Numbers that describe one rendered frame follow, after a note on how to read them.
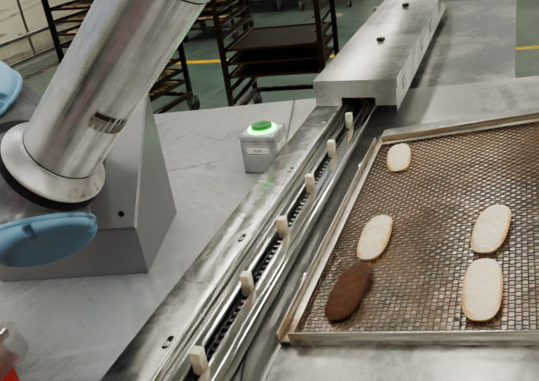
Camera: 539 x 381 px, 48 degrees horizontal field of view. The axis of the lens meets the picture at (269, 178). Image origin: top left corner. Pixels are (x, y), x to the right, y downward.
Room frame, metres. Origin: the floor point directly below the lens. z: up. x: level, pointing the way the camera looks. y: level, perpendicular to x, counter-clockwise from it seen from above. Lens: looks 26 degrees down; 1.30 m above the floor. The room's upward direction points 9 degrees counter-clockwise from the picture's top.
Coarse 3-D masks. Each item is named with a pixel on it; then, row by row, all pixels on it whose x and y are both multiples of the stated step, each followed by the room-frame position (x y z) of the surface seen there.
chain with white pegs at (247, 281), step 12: (360, 108) 1.25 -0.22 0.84; (348, 120) 1.14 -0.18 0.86; (336, 144) 1.06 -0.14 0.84; (324, 168) 0.97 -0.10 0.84; (312, 180) 0.88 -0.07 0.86; (300, 204) 0.85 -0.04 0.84; (288, 228) 0.76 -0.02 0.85; (276, 240) 0.75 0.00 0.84; (264, 264) 0.70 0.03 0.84; (240, 276) 0.63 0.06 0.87; (252, 276) 0.64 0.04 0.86; (252, 288) 0.63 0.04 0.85; (240, 300) 0.62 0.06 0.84; (228, 324) 0.58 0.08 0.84; (192, 348) 0.51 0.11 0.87; (204, 348) 0.51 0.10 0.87; (216, 348) 0.54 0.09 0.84; (192, 360) 0.50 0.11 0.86; (204, 360) 0.50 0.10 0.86
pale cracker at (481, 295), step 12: (480, 264) 0.50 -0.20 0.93; (492, 264) 0.49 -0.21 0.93; (468, 276) 0.48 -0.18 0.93; (480, 276) 0.48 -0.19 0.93; (492, 276) 0.47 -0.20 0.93; (468, 288) 0.46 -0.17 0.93; (480, 288) 0.46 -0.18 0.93; (492, 288) 0.45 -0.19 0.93; (468, 300) 0.45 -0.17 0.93; (480, 300) 0.44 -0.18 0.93; (492, 300) 0.44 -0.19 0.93; (468, 312) 0.43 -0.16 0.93; (480, 312) 0.43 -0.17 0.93; (492, 312) 0.43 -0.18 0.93
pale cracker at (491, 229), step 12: (480, 216) 0.59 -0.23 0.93; (492, 216) 0.58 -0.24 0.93; (504, 216) 0.57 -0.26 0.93; (480, 228) 0.56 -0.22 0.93; (492, 228) 0.56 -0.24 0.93; (504, 228) 0.55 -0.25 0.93; (480, 240) 0.54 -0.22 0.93; (492, 240) 0.54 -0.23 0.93; (504, 240) 0.54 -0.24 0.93; (480, 252) 0.53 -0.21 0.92
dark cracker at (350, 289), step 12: (360, 264) 0.57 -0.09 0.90; (348, 276) 0.54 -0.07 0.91; (360, 276) 0.54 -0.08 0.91; (336, 288) 0.53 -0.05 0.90; (348, 288) 0.52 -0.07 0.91; (360, 288) 0.52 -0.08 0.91; (336, 300) 0.51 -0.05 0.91; (348, 300) 0.50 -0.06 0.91; (360, 300) 0.51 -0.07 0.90; (336, 312) 0.49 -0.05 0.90; (348, 312) 0.49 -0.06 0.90
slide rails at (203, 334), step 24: (336, 120) 1.17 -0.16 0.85; (360, 120) 1.15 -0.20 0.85; (312, 168) 0.95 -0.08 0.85; (312, 192) 0.87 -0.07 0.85; (264, 240) 0.74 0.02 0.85; (288, 240) 0.73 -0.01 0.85; (240, 264) 0.69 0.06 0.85; (240, 288) 0.63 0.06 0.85; (264, 288) 0.63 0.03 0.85; (216, 312) 0.59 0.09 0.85; (240, 312) 0.58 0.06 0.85; (192, 336) 0.55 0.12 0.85; (216, 360) 0.51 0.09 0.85
